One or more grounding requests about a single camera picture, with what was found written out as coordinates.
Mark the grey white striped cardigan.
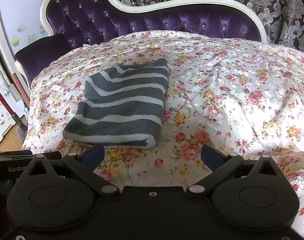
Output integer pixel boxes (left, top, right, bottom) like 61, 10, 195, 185
62, 59, 169, 148

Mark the red stick vacuum cleaner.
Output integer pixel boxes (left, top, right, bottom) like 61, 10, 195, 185
0, 93, 27, 133

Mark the floral bed sheet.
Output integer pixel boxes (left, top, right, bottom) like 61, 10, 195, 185
23, 31, 304, 237

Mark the purple tufted sofa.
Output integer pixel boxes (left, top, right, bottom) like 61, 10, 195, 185
15, 0, 267, 82

